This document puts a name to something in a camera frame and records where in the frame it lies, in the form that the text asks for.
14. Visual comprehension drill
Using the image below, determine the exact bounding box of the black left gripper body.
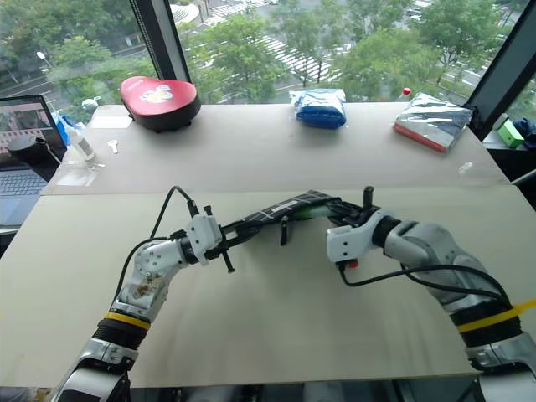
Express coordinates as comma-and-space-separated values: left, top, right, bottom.
195, 228, 238, 265

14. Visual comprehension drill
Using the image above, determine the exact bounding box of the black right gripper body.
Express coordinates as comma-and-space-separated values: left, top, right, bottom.
334, 203, 380, 229

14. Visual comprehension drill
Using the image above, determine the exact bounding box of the black grid pouch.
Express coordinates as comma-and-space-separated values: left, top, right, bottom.
219, 189, 364, 252

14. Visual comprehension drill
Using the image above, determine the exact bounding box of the grey cloth in plastic bag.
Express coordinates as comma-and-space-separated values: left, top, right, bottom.
393, 92, 474, 154

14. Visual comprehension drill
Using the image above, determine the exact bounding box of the blue cloth in plastic bag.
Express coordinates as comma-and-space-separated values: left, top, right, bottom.
288, 88, 348, 131

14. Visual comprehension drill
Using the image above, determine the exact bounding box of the red heart-shaped case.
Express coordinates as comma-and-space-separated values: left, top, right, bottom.
119, 75, 202, 135

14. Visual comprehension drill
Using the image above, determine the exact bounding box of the white paper sheet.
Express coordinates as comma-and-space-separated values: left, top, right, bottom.
89, 116, 133, 131

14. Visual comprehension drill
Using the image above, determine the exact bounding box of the clear plastic sheet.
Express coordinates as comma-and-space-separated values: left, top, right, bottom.
55, 160, 106, 188

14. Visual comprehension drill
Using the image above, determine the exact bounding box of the small white bottle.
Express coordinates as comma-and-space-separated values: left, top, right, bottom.
66, 125, 97, 162

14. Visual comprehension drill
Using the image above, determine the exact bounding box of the green box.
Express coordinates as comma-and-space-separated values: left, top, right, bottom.
497, 118, 526, 149

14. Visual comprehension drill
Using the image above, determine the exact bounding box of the blue plastic bag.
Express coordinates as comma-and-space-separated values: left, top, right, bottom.
53, 108, 87, 148

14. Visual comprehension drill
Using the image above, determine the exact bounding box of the dark blue cloth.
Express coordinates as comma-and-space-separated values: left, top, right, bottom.
513, 117, 536, 152

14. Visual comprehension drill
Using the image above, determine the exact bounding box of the black window pillar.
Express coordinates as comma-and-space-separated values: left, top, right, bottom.
128, 0, 193, 85
463, 0, 536, 142

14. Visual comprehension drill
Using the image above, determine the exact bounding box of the open laptop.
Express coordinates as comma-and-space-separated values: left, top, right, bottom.
0, 95, 69, 228

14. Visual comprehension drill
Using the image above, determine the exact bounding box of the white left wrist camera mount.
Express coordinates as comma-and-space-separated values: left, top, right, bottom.
186, 214, 223, 267

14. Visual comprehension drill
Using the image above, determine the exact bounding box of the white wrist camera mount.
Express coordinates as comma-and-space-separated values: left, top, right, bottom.
326, 209, 380, 264
186, 214, 223, 267

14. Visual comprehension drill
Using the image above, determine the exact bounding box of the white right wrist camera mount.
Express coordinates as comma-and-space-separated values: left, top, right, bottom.
326, 209, 380, 264

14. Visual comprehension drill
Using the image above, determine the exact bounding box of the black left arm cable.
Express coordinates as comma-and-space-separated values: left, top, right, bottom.
118, 185, 198, 296

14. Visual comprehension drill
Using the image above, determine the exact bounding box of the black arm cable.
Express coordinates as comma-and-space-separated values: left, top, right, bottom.
339, 260, 515, 312
118, 185, 198, 296

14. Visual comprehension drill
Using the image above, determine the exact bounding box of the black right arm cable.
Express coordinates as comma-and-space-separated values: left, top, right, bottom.
339, 260, 515, 312

